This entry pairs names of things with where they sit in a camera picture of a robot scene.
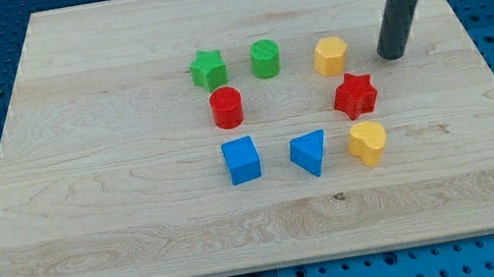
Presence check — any green cylinder block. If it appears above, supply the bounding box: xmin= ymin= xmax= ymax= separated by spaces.
xmin=249 ymin=39 xmax=281 ymax=80

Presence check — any green star block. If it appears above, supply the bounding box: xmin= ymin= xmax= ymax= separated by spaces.
xmin=189 ymin=49 xmax=229 ymax=93

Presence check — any light wooden board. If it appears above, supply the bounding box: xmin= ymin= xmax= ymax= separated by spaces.
xmin=0 ymin=0 xmax=494 ymax=277

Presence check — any red star block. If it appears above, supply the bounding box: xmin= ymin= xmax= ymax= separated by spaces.
xmin=333 ymin=73 xmax=378 ymax=121

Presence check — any blue cube block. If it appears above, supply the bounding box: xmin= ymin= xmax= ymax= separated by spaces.
xmin=221 ymin=137 xmax=262 ymax=185

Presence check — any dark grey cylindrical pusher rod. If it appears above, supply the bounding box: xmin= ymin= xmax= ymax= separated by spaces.
xmin=377 ymin=0 xmax=418 ymax=61

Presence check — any yellow hexagon block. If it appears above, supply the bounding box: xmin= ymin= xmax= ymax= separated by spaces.
xmin=313 ymin=36 xmax=348 ymax=78

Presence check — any red cylinder block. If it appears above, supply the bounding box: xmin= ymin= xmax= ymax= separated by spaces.
xmin=209 ymin=86 xmax=244 ymax=130

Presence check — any yellow heart block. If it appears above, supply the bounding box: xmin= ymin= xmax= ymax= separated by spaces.
xmin=348 ymin=121 xmax=387 ymax=167

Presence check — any blue triangle block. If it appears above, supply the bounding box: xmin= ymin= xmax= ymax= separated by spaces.
xmin=289 ymin=130 xmax=325 ymax=177

